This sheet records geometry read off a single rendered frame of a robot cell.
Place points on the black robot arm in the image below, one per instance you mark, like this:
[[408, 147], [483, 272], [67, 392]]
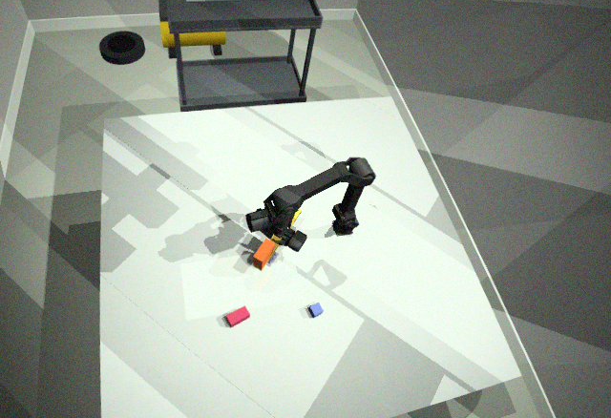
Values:
[[287, 200]]

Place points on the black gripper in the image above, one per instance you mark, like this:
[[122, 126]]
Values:
[[293, 240]]

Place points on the pink rectangular block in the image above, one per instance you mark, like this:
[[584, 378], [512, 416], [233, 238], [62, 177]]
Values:
[[237, 316]]

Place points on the small blue cube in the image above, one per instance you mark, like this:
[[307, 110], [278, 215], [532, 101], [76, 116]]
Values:
[[316, 310]]

